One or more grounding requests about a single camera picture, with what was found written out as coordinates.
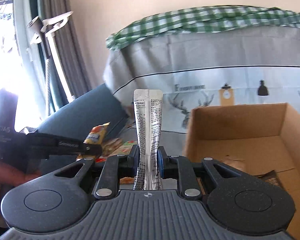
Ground person left hand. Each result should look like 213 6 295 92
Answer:
0 158 42 224

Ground silver stick snack packet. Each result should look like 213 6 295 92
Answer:
134 89 163 190

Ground beige wrapped snack in box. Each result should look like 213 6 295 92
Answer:
221 155 247 172

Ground yellow ice cream cone packet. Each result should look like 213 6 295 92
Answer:
76 122 110 160

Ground grey curtain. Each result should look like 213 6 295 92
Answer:
38 0 92 98

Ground grey deer print cover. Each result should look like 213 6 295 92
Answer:
103 27 300 133

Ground dark chocolate bar packet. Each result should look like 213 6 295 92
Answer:
255 170 285 189

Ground rice cracker snack pack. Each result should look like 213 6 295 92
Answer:
95 141 138 163

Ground cardboard box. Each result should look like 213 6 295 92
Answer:
183 103 300 239

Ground green checkered cloth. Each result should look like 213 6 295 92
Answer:
106 5 300 51

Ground red gold candy bar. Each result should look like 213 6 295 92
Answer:
120 177 134 185

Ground blue sofa armrest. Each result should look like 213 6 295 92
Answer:
37 82 129 176

